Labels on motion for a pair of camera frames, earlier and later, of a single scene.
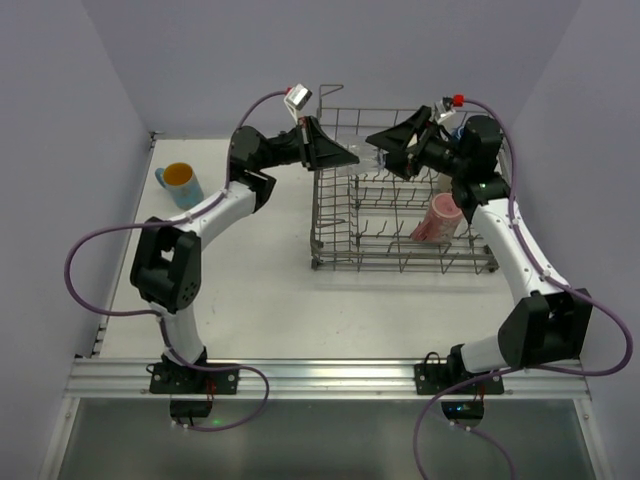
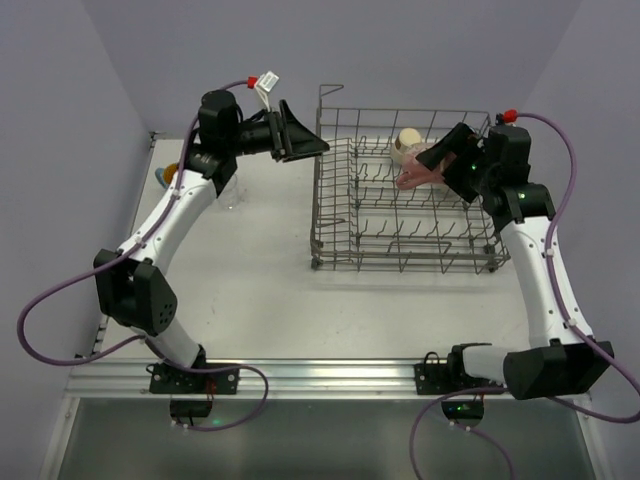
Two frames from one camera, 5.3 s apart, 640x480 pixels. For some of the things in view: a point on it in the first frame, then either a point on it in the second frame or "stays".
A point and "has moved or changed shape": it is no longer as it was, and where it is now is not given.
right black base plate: [431, 378] stays
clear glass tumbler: [372, 160] has moved or changed shape
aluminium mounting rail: [318, 379] stays
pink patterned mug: [442, 221] has moved or changed shape
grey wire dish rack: [362, 215] stays
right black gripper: [420, 145] -> [470, 163]
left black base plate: [176, 378] stays
